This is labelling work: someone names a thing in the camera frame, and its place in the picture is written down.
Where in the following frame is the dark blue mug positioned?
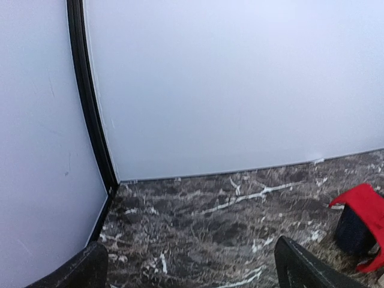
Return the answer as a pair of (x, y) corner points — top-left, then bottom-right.
(334, 205), (377, 256)

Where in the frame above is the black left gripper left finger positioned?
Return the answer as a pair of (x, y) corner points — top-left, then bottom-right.
(28, 241), (109, 288)

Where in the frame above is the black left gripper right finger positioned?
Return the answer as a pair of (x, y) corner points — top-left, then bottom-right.
(274, 235), (371, 288)

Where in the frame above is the black left corner post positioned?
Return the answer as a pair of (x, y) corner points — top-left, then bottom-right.
(67, 0), (119, 241)

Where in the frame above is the plain red sock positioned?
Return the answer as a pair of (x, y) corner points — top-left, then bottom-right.
(328, 183), (383, 273)

